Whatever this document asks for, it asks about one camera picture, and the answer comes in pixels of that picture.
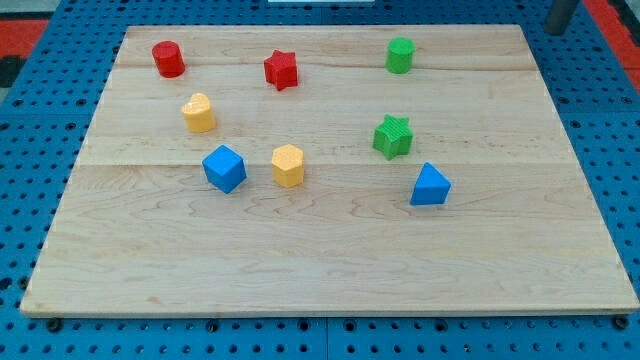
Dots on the green star block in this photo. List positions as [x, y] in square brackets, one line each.
[393, 137]

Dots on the green cylinder block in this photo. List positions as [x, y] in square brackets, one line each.
[399, 55]

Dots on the yellow hexagon block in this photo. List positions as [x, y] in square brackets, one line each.
[288, 165]

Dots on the blue triangle block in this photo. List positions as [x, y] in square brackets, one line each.
[431, 187]

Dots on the red star block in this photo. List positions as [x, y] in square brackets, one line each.
[281, 69]

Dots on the wooden board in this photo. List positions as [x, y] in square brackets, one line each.
[141, 233]

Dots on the yellow heart block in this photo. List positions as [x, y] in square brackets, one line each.
[198, 114]

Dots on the red cylinder block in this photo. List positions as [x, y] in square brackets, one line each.
[168, 59]

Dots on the blue cube block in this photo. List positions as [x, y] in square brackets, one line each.
[224, 168]

